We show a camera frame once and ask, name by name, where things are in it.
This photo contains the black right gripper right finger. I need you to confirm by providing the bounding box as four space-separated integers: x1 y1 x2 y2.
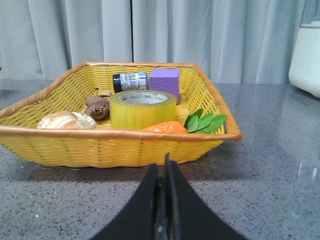
164 154 245 240

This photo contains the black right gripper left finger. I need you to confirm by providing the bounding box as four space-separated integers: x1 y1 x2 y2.
92 164 167 240

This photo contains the yellow tape roll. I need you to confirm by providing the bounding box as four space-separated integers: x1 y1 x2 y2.
109 90 177 130

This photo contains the orange toy carrot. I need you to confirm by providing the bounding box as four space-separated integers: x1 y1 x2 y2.
144 108 227 134

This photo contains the yellow woven basket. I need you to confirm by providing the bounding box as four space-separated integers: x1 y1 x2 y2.
0 62 243 168

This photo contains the bread roll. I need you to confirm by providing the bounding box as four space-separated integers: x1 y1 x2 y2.
37 111 97 129

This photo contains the small black-capped jar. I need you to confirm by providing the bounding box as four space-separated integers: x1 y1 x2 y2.
112 71 149 93

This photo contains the purple foam cube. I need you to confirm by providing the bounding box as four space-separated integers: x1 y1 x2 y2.
149 68 180 104

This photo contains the grey curtain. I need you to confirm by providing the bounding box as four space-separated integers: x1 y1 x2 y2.
0 0 304 84

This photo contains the white appliance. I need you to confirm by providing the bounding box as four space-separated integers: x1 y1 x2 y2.
288 0 320 98

